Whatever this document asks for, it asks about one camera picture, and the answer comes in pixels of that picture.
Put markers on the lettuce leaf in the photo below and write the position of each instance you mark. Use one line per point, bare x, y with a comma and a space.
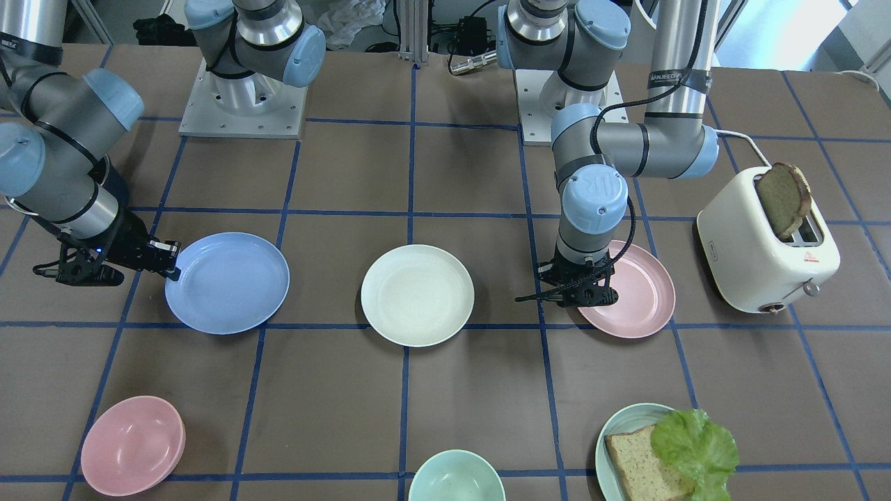
691, 443

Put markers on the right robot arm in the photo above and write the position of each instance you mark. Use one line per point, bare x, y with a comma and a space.
55, 165

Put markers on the cream toaster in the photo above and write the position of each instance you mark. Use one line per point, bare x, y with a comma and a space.
754, 270

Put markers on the bread slice on plate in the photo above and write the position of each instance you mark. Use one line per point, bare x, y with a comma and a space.
643, 475

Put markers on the bread slice in toaster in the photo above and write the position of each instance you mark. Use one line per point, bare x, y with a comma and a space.
783, 198

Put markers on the pink plate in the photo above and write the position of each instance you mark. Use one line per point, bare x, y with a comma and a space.
646, 298

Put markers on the green bowl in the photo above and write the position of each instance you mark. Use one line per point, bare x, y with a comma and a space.
456, 475

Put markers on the blue plate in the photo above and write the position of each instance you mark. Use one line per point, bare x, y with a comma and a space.
229, 282

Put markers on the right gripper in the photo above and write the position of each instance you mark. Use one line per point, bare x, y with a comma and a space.
130, 243

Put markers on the cream plate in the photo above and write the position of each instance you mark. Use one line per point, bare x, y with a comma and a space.
417, 295

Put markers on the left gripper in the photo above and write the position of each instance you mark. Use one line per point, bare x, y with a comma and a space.
604, 295

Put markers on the aluminium frame post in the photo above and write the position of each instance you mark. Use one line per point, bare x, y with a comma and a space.
413, 28

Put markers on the green plate with food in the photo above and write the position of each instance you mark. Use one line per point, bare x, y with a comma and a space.
628, 419

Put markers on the pink bowl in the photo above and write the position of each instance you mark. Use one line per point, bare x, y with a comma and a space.
133, 446

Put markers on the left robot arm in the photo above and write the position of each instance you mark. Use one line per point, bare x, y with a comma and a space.
593, 157

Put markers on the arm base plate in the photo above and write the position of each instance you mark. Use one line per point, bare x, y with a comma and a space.
541, 94
254, 107

